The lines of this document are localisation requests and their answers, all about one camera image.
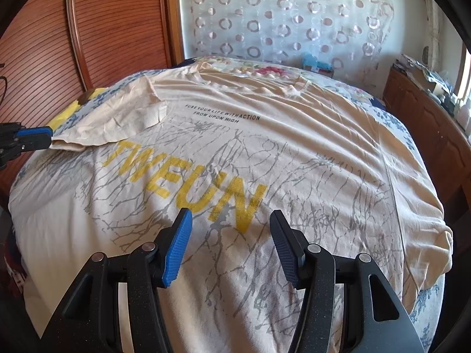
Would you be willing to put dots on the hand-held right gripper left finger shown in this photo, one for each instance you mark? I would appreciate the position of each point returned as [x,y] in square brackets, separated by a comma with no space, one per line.
[178,246]

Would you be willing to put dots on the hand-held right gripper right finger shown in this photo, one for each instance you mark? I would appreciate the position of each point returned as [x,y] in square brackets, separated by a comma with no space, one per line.
[285,250]

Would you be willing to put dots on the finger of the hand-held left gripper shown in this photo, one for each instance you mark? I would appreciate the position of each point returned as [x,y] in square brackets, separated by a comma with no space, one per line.
[35,143]
[35,132]

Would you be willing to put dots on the beige printed t-shirt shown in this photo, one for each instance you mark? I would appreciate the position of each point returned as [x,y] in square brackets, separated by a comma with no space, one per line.
[257,147]

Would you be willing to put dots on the dark red cloth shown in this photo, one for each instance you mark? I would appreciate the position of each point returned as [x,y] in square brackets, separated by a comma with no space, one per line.
[11,275]

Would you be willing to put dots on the blue floral bed sheet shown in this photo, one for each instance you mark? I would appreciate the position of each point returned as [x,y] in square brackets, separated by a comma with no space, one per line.
[395,125]

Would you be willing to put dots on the colourful floral pillow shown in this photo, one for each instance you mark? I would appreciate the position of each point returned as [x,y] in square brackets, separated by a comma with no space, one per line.
[265,69]

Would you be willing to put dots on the blue tissue box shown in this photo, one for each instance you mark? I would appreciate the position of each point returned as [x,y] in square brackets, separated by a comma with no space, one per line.
[316,64]

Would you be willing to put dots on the wooden cabinet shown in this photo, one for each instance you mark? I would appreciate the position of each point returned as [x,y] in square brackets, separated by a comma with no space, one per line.
[423,117]

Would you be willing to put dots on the pile of papers and boxes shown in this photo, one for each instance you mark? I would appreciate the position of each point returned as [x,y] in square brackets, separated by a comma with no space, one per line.
[423,77]

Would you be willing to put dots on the sheer circle-pattern curtain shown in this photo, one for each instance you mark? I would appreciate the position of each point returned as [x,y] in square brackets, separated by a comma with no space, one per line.
[276,14]

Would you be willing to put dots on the window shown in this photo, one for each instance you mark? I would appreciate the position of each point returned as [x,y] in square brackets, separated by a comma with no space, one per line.
[464,81]

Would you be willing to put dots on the floral window drape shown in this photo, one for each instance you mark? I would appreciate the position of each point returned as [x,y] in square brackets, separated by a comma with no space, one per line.
[435,25]

